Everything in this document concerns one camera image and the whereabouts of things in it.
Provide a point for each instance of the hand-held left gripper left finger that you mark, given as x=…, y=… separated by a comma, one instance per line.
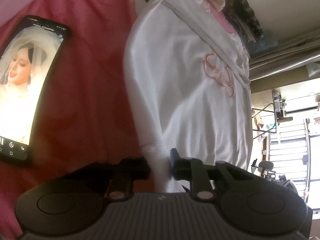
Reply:
x=140, y=168

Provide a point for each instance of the blue water bottle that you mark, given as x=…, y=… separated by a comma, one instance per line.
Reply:
x=262, y=45

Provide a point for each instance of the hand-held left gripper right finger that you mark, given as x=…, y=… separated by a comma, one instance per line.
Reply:
x=173, y=161

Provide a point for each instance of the dark plaid folded garment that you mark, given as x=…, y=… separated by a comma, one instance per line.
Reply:
x=242, y=10

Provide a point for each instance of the grey swivel chair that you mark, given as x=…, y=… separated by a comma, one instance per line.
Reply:
x=266, y=166

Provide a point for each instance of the black smartphone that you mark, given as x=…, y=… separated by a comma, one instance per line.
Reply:
x=25, y=92

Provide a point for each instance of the pink floral blanket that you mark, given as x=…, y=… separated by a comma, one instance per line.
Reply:
x=92, y=80

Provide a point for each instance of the beige curtain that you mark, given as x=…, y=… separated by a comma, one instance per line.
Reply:
x=287, y=60

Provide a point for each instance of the white bear-print sweatshirt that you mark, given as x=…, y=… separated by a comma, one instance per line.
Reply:
x=180, y=92

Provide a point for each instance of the beige folded garment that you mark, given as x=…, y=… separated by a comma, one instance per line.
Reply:
x=243, y=30

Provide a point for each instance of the metal folding table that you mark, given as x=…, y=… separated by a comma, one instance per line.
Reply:
x=277, y=112

